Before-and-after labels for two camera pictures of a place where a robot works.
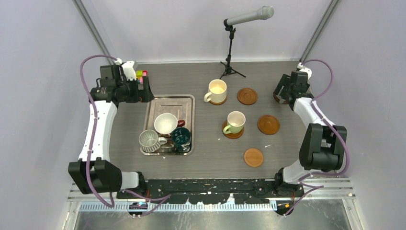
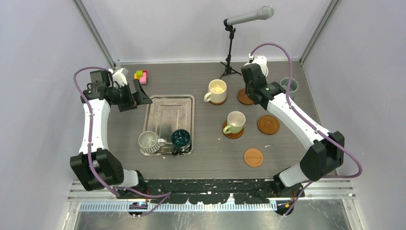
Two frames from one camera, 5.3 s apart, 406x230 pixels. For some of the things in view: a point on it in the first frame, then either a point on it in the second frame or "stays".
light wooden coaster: [253, 157] stays
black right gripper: [285, 81] -> [246, 88]
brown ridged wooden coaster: [231, 136] stays
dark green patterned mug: [181, 139] stays
